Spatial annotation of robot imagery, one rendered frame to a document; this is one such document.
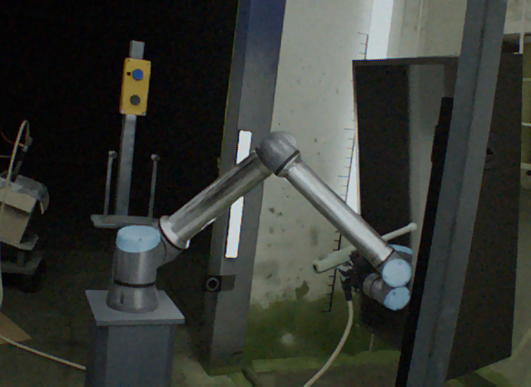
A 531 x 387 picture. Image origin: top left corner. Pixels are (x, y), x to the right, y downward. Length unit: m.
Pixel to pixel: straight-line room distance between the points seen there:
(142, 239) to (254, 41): 1.24
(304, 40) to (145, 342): 1.67
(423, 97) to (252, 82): 0.81
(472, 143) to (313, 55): 2.08
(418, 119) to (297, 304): 1.18
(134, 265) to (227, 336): 1.15
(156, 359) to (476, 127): 1.47
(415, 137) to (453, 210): 1.75
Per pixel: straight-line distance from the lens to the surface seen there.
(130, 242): 2.05
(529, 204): 3.80
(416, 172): 2.77
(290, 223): 3.04
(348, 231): 1.91
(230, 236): 2.90
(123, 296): 2.10
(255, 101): 2.88
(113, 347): 2.08
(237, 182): 2.09
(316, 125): 3.03
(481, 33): 1.01
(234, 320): 3.08
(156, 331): 2.09
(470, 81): 1.01
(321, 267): 2.27
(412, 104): 2.72
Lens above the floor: 1.37
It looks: 8 degrees down
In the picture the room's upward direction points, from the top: 7 degrees clockwise
